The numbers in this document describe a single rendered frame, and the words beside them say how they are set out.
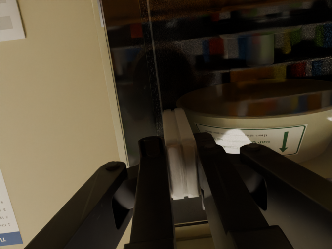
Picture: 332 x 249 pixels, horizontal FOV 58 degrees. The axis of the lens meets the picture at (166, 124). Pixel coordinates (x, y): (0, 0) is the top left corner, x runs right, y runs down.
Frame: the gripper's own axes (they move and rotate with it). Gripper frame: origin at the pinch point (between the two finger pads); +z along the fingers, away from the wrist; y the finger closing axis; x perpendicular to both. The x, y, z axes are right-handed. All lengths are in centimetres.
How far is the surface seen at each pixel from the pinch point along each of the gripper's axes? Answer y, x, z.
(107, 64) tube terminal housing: -4.1, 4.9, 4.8
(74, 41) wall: -17, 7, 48
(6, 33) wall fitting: -30, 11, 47
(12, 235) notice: -42, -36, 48
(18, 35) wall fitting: -28, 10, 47
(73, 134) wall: -22, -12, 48
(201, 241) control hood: 1.1, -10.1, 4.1
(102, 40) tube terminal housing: -4.2, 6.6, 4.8
